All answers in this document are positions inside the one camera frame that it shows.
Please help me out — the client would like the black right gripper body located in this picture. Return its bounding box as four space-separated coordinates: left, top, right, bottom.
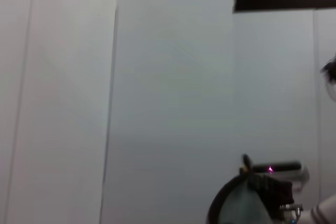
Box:
249 174 295 219

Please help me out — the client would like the gray yellow towel black trim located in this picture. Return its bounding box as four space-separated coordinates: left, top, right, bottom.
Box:
206 154 275 224

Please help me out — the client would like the person head dark hair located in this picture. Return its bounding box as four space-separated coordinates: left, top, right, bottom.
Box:
319 55 336 102

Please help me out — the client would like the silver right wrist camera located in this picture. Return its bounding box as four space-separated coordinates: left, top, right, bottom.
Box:
251 160 311 184

